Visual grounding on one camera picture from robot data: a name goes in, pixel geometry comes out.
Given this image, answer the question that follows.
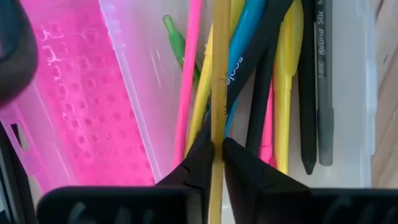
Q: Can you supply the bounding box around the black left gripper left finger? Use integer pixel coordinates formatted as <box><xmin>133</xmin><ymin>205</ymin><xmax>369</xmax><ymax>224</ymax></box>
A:
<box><xmin>155</xmin><ymin>138</ymin><xmax>215</xmax><ymax>224</ymax></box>

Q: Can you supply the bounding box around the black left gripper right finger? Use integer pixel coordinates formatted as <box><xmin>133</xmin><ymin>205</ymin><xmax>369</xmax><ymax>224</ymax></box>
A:
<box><xmin>223</xmin><ymin>137</ymin><xmax>312</xmax><ymax>224</ymax></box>

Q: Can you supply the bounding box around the pink highlighter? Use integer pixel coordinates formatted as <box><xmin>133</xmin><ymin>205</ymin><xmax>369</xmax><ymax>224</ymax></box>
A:
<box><xmin>258</xmin><ymin>79</ymin><xmax>277</xmax><ymax>167</ymax></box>

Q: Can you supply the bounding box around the black pen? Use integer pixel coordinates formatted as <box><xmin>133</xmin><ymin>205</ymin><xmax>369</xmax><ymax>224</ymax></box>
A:
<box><xmin>245</xmin><ymin>30</ymin><xmax>280</xmax><ymax>155</ymax></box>

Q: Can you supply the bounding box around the yellow highlighter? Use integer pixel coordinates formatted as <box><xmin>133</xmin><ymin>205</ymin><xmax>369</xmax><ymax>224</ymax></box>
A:
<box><xmin>185</xmin><ymin>0</ymin><xmax>246</xmax><ymax>156</ymax></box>
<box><xmin>272</xmin><ymin>0</ymin><xmax>305</xmax><ymax>175</ymax></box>

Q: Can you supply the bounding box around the yellow pencil pink eraser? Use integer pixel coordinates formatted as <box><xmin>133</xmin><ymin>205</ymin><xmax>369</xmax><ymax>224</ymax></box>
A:
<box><xmin>208</xmin><ymin>0</ymin><xmax>233</xmax><ymax>224</ymax></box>

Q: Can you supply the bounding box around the grey stick pen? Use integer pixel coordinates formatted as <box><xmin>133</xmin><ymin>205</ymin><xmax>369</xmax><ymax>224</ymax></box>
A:
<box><xmin>314</xmin><ymin>0</ymin><xmax>335</xmax><ymax>167</ymax></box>

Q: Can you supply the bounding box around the black pen pointed tip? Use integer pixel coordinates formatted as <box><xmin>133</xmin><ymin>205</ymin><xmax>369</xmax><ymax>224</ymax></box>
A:
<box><xmin>297</xmin><ymin>0</ymin><xmax>318</xmax><ymax>175</ymax></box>

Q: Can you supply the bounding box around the green pen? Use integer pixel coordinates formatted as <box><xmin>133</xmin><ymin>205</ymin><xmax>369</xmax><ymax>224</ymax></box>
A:
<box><xmin>162</xmin><ymin>14</ymin><xmax>201</xmax><ymax>90</ymax></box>

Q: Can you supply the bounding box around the clear pencil box pink lid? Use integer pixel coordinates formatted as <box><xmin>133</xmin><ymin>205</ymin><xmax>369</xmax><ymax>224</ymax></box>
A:
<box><xmin>0</xmin><ymin>0</ymin><xmax>379</xmax><ymax>194</ymax></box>

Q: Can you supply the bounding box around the blue pen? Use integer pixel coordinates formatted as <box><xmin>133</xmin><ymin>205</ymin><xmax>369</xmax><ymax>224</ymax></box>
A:
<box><xmin>224</xmin><ymin>0</ymin><xmax>267</xmax><ymax>138</ymax></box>

